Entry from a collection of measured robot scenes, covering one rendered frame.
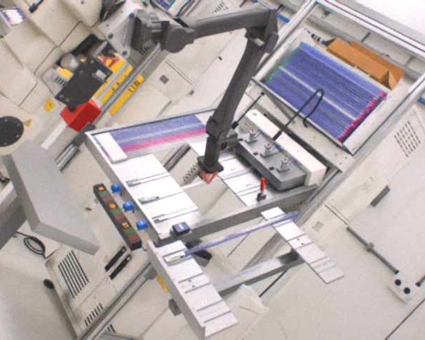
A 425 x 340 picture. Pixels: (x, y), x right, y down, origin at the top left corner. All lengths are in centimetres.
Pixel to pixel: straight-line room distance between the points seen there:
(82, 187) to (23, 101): 195
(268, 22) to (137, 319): 123
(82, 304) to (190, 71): 164
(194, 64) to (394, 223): 164
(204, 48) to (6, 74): 194
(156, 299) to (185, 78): 165
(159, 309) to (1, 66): 108
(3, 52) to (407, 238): 265
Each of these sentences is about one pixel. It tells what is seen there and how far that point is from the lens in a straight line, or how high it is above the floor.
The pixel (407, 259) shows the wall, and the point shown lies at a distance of 344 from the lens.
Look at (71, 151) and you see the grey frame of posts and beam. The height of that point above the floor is 62.
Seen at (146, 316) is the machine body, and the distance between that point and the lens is 212.
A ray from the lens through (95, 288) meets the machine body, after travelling 234.
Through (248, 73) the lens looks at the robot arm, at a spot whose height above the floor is 133.
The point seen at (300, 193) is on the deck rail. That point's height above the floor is 114.
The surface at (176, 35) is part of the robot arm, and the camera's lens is 145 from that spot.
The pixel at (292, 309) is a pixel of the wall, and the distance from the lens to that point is 362.
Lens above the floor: 118
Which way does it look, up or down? 5 degrees down
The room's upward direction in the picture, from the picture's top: 42 degrees clockwise
